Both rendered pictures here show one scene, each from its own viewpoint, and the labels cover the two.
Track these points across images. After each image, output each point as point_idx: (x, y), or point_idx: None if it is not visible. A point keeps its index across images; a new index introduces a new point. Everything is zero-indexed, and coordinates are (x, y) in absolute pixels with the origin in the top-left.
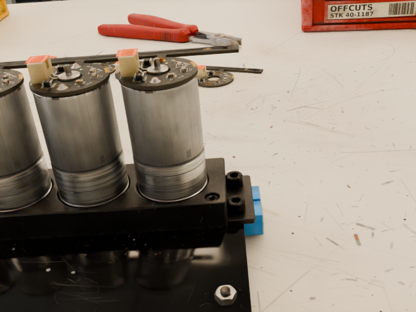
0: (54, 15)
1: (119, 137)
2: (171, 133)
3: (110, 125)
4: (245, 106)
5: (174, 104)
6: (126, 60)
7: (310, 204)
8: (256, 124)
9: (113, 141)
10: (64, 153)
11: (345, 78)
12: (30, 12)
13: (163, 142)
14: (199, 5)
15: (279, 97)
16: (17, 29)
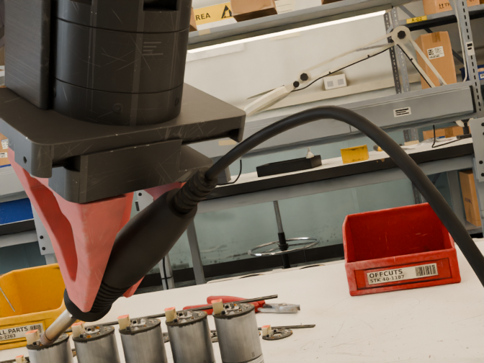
0: (142, 305)
1: (213, 351)
2: (242, 341)
3: (208, 342)
4: (299, 348)
5: (243, 325)
6: (216, 304)
7: None
8: (307, 357)
9: (210, 352)
10: (184, 359)
11: (376, 323)
12: (120, 304)
13: (238, 347)
14: (267, 285)
15: (325, 341)
16: (112, 318)
